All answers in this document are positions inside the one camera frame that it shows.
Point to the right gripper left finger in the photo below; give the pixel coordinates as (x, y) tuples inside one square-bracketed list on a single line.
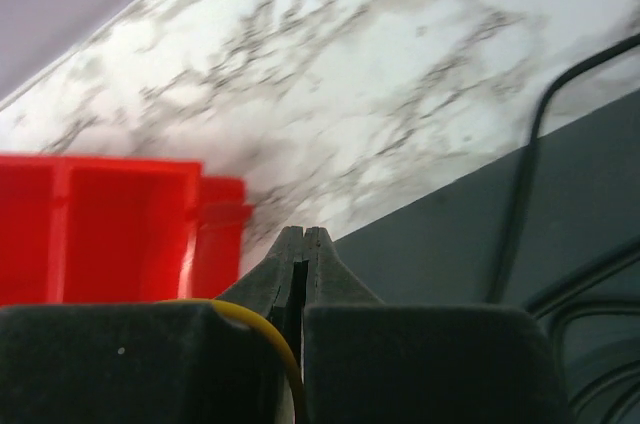
[(234, 359)]

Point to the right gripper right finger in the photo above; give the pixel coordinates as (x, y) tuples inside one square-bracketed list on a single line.
[(365, 361)]

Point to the black flat box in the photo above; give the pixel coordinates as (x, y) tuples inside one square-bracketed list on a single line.
[(577, 265)]

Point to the red plastic bin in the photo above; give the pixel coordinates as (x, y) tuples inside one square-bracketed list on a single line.
[(117, 230)]

